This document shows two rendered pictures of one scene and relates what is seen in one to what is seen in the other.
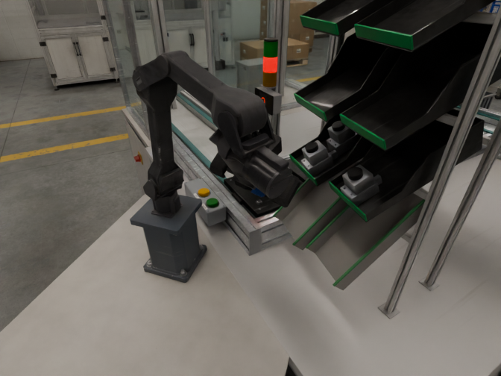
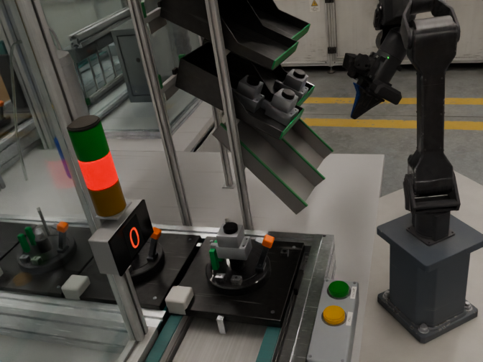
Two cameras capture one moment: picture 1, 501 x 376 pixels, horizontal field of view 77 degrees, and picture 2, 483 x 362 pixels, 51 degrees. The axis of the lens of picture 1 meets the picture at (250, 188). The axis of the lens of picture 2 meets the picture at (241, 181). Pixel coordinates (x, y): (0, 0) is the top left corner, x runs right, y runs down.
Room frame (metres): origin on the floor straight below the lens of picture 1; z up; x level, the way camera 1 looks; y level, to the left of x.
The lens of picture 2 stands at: (1.43, 0.62, 1.68)
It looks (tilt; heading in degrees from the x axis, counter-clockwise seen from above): 30 degrees down; 232
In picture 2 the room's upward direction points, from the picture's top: 9 degrees counter-clockwise
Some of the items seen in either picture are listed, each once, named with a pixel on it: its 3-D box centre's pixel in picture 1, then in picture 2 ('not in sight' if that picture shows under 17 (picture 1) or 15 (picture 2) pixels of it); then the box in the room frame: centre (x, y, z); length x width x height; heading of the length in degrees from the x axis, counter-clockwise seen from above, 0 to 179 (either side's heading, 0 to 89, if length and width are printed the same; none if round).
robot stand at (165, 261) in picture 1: (171, 236); (428, 271); (0.69, 0.23, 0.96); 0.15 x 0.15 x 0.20; 72
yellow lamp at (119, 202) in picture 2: (269, 78); (107, 195); (1.17, -0.07, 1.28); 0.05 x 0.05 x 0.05
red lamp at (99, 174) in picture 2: (270, 63); (98, 169); (1.17, -0.07, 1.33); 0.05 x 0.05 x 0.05
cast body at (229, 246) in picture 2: not in sight; (228, 239); (0.95, -0.07, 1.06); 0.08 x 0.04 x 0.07; 121
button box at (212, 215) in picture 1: (204, 200); (334, 327); (0.91, 0.16, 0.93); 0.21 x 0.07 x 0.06; 31
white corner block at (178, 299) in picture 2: not in sight; (180, 300); (1.08, -0.10, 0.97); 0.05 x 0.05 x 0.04; 31
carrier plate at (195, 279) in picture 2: (268, 187); (239, 276); (0.95, -0.06, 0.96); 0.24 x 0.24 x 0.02; 31
